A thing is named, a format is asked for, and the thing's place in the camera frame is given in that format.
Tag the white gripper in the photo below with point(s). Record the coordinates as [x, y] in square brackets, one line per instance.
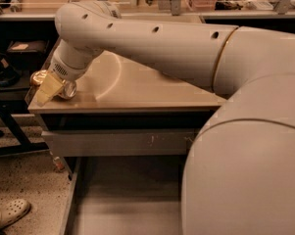
[63, 70]

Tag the orange soda can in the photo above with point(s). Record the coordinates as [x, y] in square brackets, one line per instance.
[68, 90]

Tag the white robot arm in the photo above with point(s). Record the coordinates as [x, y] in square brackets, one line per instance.
[239, 176]

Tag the closed top drawer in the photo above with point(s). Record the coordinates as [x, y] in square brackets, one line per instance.
[123, 142]

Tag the grey drawer cabinet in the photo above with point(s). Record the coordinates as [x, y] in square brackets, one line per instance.
[138, 74]

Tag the open middle drawer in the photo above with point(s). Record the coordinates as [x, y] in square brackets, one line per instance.
[124, 196]

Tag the black box on shelf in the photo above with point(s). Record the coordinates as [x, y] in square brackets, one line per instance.
[27, 56]

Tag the black bag on shelf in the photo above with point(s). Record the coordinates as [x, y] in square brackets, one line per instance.
[8, 73]

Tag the white perforated clog shoe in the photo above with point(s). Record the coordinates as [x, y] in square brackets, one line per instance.
[13, 211]

